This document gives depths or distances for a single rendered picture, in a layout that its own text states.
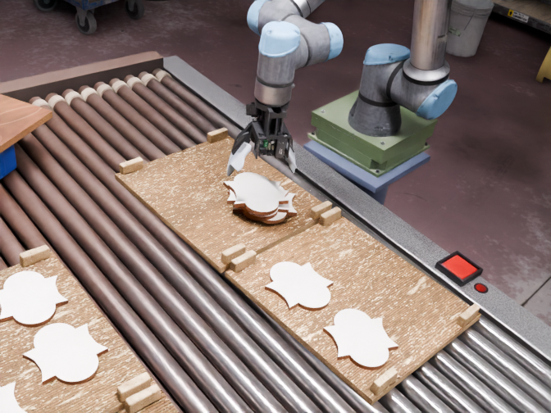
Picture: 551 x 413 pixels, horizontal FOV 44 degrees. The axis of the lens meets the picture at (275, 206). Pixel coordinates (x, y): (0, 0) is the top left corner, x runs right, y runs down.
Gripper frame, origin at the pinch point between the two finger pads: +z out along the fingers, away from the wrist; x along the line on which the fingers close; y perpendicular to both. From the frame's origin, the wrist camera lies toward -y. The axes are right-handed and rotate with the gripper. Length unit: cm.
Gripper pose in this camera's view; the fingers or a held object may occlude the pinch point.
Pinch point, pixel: (260, 173)
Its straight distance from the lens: 153.0
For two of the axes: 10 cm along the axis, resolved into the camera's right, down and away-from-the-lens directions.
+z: -1.2, 7.9, 6.0
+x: 9.6, -0.6, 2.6
